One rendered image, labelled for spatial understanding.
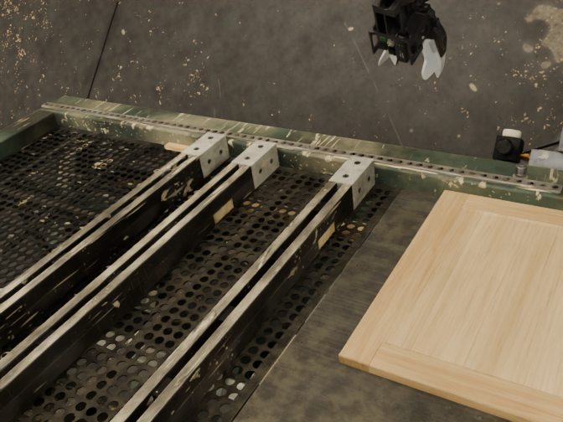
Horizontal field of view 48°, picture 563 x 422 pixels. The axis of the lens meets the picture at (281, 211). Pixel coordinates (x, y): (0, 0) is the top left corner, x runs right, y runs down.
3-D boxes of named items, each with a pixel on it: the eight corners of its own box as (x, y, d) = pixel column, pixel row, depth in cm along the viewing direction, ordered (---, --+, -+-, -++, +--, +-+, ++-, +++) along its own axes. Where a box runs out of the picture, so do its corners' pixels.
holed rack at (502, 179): (562, 187, 137) (563, 184, 137) (560, 193, 135) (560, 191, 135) (48, 103, 216) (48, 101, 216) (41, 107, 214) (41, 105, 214)
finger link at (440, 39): (424, 58, 104) (405, 18, 98) (429, 49, 104) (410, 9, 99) (449, 59, 101) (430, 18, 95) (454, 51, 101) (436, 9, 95)
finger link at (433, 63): (423, 96, 106) (403, 57, 100) (440, 70, 107) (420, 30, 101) (439, 98, 104) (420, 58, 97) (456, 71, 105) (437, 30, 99)
